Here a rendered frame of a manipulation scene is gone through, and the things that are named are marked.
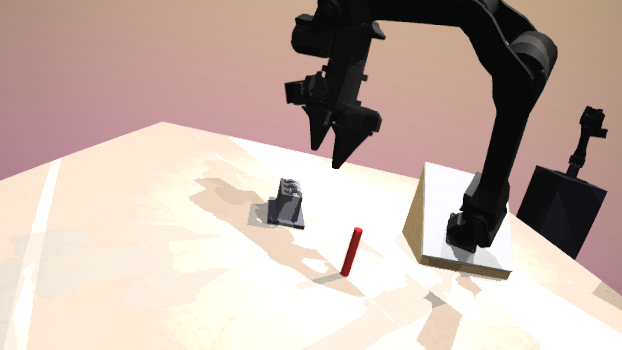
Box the red peg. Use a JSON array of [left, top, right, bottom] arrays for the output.
[[340, 226, 363, 277]]

